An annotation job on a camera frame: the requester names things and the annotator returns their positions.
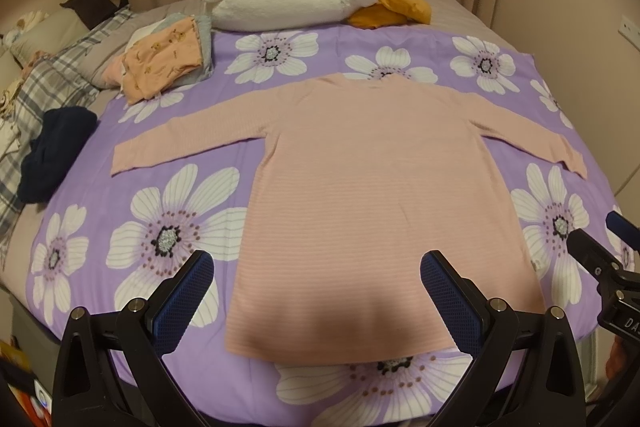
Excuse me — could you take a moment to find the pink striped long-sleeve top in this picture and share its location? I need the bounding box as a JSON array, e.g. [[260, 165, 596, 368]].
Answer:
[[106, 75, 587, 365]]

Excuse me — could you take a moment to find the purple floral bedsheet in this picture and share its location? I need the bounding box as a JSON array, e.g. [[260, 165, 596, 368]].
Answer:
[[26, 25, 634, 426]]

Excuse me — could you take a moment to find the navy blue garment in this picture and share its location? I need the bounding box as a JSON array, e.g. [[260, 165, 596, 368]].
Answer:
[[17, 106, 98, 205]]

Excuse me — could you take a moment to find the orange patterned folded garment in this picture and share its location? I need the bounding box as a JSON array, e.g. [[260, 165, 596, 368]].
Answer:
[[101, 17, 202, 105]]

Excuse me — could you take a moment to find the plaid grey blanket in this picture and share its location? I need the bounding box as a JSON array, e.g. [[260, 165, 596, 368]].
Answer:
[[1, 8, 134, 259]]

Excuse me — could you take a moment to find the grey folded garment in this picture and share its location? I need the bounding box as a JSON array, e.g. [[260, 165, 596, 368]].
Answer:
[[152, 13, 214, 88]]

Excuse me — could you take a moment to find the beige pillow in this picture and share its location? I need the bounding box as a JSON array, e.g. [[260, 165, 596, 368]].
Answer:
[[10, 9, 89, 67]]

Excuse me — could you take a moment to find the dark brown cushion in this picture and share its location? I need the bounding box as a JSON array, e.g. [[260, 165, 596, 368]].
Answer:
[[60, 0, 128, 30]]

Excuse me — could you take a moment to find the white wall socket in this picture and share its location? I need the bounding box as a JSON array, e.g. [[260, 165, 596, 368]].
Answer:
[[618, 15, 640, 48]]

